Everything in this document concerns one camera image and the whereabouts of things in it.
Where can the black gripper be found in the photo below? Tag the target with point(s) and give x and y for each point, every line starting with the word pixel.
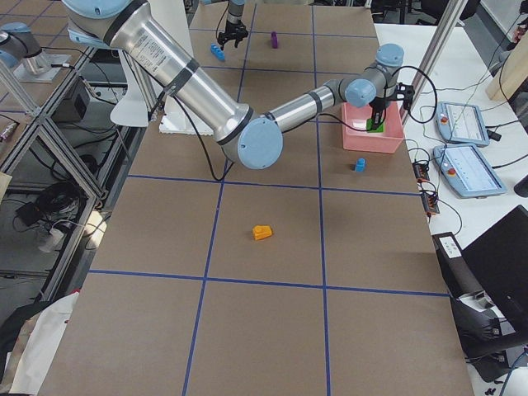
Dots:
pixel 231 31
pixel 379 108

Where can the long blue stud block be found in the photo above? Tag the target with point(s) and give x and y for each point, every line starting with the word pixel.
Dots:
pixel 217 52

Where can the green stud block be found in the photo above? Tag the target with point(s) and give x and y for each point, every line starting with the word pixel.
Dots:
pixel 372 127

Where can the purple sloped block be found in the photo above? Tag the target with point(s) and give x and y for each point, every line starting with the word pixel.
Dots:
pixel 274 40

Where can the orange sloped block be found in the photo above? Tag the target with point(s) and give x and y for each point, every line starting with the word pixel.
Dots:
pixel 262 231

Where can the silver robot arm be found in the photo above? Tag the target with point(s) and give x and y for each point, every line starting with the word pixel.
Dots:
pixel 232 13
pixel 256 141

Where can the pink plastic box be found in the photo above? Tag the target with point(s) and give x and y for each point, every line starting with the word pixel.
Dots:
pixel 386 139

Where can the small blue stud block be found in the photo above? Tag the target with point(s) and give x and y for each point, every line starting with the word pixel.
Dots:
pixel 360 165

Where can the black usb hub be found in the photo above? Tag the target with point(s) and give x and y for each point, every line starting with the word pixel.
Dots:
pixel 420 171

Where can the upper teach pendant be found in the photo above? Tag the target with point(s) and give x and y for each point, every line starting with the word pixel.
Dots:
pixel 460 123

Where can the teach pendant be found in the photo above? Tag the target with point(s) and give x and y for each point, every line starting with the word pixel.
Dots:
pixel 460 123
pixel 467 171

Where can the lower teach pendant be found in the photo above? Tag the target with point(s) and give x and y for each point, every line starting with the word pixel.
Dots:
pixel 467 171

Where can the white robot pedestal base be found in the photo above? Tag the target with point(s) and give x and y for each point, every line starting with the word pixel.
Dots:
pixel 188 106

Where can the aluminium frame post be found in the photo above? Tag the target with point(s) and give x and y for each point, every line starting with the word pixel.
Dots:
pixel 452 12

